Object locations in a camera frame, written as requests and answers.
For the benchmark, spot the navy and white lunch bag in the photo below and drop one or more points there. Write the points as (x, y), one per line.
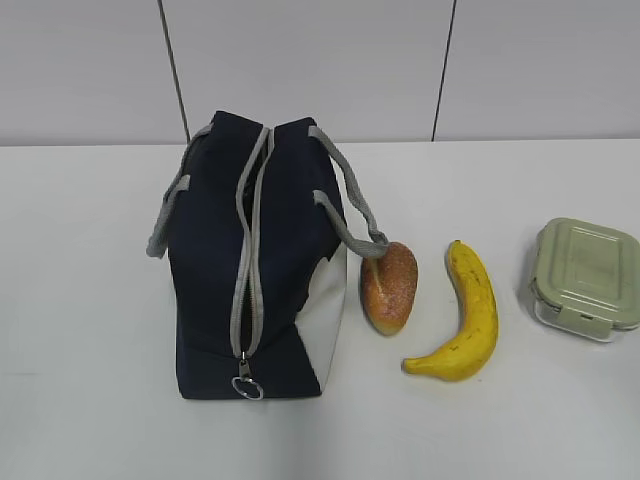
(256, 226)

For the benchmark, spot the brown bread roll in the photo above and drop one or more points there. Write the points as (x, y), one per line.
(388, 287)

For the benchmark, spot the yellow banana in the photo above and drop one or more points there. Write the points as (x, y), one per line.
(470, 349)

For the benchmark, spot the green lidded glass container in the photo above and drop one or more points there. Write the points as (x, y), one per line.
(585, 279)

